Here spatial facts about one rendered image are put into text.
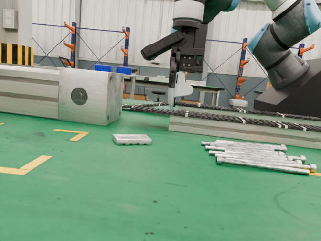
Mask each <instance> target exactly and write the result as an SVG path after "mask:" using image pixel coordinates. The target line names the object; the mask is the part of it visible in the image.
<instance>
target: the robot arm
mask: <svg viewBox="0 0 321 241"><path fill-rule="evenodd" d="M240 1H241V0H174V7H173V18H172V20H173V21H174V22H173V25H172V26H171V29H170V31H171V34H169V35H168V36H166V37H164V38H162V39H160V40H158V41H157V42H155V43H153V44H149V45H147V46H146V47H144V48H143V49H142V50H141V51H140V52H141V54H142V56H143V58H144V59H145V60H147V61H151V60H153V59H155V58H157V57H158V56H159V55H161V54H163V53H165V52H167V51H168V50H170V49H172V50H171V56H170V74H169V86H168V87H169V88H168V104H169V106H170V109H173V107H175V105H173V104H174V103H175V102H176V98H177V97H183V96H188V95H191V94H192V92H193V87H192V86H191V85H189V84H188V83H187V82H186V75H185V74H184V73H183V72H179V70H180V71H186V72H188V73H195V72H196V73H201V72H202V71H203V61H204V53H205V44H206V36H207V28H208V23H210V22H211V21H212V20H213V19H214V18H215V17H216V16H217V15H218V14H219V13H220V12H221V11H222V12H230V11H233V10H234V9H235V8H236V7H237V6H238V5H239V3H240ZM263 1H264V3H265V4H266V5H267V6H268V7H269V8H270V10H271V11H272V17H271V19H272V20H273V21H274V22H273V23H272V24H271V23H268V22H267V23H266V24H265V25H264V26H263V27H262V28H261V29H260V30H259V31H258V32H257V33H256V34H255V35H254V36H253V37H252V38H251V39H250V40H249V41H248V43H247V47H248V48H249V50H250V51H251V54H253V55H254V57H255V58H256V59H257V60H258V61H259V63H260V64H261V65H262V66H263V67H264V69H265V70H266V71H267V74H268V76H269V79H270V82H271V85H272V86H273V88H274V89H280V88H283V87H285V86H287V85H289V84H290V83H292V82H294V81H295V80H296V79H298V78H299V77H300V76H302V75H303V74H304V73H305V72H306V71H307V70H308V68H309V65H308V63H307V62H306V61H305V60H303V59H302V58H300V57H298V56H297V55H295V54H294V53H292V51H291V50H290V48H291V47H292V46H294V45H295V44H297V43H298V42H300V41H302V40H303V39H305V38H306V37H308V36H309V35H312V34H313V33H314V32H315V31H317V30H318V29H319V28H321V12H320V10H319V8H318V6H317V4H316V2H315V1H314V0H263Z"/></svg>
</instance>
